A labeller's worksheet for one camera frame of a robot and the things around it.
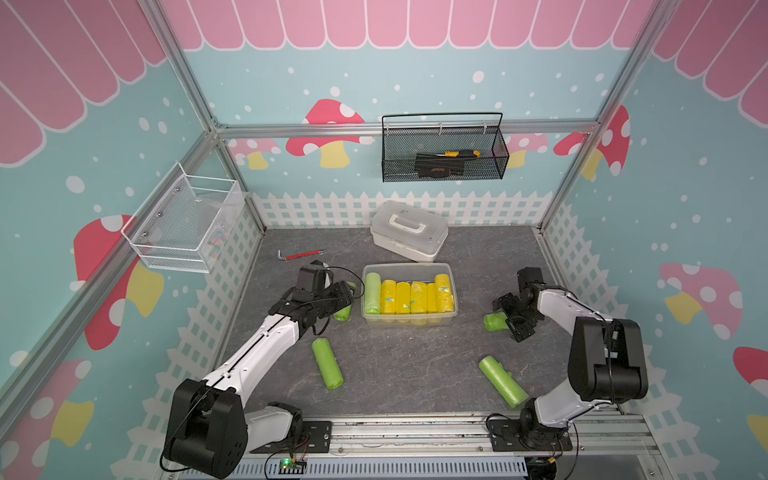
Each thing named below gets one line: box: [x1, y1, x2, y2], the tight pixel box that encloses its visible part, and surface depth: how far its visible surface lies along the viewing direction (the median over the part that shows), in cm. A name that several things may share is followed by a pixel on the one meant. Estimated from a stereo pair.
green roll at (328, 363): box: [312, 338, 345, 390], surface depth 85 cm
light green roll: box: [365, 272, 381, 315], surface depth 95 cm
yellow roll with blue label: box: [426, 283, 438, 314], surface depth 98 cm
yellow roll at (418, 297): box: [410, 281, 428, 314], surface depth 98 cm
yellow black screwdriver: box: [416, 150, 481, 159], surface depth 93 cm
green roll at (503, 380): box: [479, 356, 529, 408], surface depth 83 cm
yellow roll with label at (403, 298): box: [396, 282, 411, 315], surface depth 99 cm
